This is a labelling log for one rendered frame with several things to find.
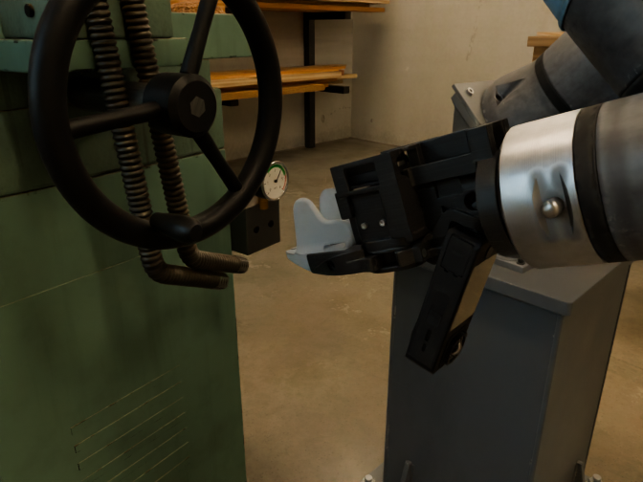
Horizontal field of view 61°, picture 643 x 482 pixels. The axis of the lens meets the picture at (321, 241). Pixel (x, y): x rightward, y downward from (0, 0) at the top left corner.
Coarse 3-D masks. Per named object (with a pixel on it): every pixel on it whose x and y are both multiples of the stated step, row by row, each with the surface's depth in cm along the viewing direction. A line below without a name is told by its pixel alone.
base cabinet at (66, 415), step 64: (192, 192) 79; (0, 256) 59; (64, 256) 66; (128, 256) 73; (0, 320) 61; (64, 320) 67; (128, 320) 75; (192, 320) 85; (0, 384) 62; (64, 384) 69; (128, 384) 77; (192, 384) 88; (0, 448) 64; (64, 448) 71; (128, 448) 80; (192, 448) 91
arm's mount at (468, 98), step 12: (456, 84) 80; (468, 84) 81; (480, 84) 83; (456, 96) 80; (468, 96) 80; (480, 96) 82; (456, 108) 80; (468, 108) 79; (480, 108) 80; (456, 120) 81; (468, 120) 79; (480, 120) 78; (504, 264) 80; (516, 264) 79
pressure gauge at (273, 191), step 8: (272, 168) 83; (280, 168) 85; (272, 176) 83; (280, 176) 85; (288, 176) 86; (264, 184) 82; (272, 184) 84; (280, 184) 85; (256, 192) 84; (264, 192) 82; (272, 192) 84; (280, 192) 86; (264, 200) 86; (272, 200) 84; (264, 208) 87
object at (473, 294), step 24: (456, 240) 35; (480, 240) 35; (456, 264) 36; (480, 264) 36; (432, 288) 37; (456, 288) 36; (480, 288) 39; (432, 312) 38; (456, 312) 37; (432, 336) 38; (456, 336) 39; (432, 360) 39
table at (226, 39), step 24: (0, 24) 55; (192, 24) 73; (216, 24) 76; (0, 48) 52; (24, 48) 49; (120, 48) 55; (168, 48) 60; (216, 48) 77; (240, 48) 81; (24, 72) 51; (72, 72) 52
